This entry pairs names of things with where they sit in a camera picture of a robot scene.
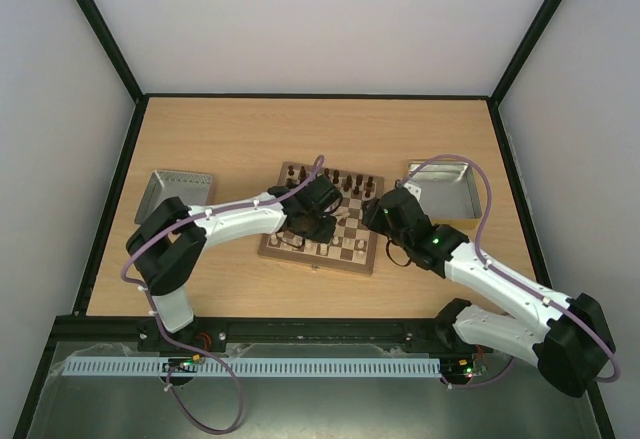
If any white rook piece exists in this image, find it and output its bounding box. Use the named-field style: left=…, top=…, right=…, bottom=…
left=354, top=250, right=366, bottom=262

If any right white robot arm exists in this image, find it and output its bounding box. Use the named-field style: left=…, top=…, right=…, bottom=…
left=362, top=188, right=615, bottom=398

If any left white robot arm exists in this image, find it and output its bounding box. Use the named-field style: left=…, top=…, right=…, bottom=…
left=121, top=175, right=342, bottom=333

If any wooden chess board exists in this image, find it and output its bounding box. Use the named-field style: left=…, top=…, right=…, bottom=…
left=258, top=167, right=384, bottom=276

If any right metal tray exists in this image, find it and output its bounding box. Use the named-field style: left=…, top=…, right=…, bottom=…
left=409, top=160, right=483, bottom=231

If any metal tray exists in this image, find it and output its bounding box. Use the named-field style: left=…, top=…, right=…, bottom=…
left=134, top=169, right=214, bottom=225
left=409, top=160, right=483, bottom=231

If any left metal tray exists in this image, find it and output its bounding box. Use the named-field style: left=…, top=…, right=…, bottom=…
left=134, top=169, right=214, bottom=225

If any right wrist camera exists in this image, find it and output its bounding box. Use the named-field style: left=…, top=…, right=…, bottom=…
left=403, top=181, right=422, bottom=201

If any black mounting rail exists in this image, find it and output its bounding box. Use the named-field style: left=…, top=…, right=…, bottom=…
left=134, top=316, right=501, bottom=355

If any slotted white cable duct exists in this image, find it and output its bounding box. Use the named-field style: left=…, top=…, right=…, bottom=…
left=61, top=357, right=441, bottom=378

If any black cage frame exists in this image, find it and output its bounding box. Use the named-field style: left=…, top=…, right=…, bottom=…
left=9, top=0, right=640, bottom=439

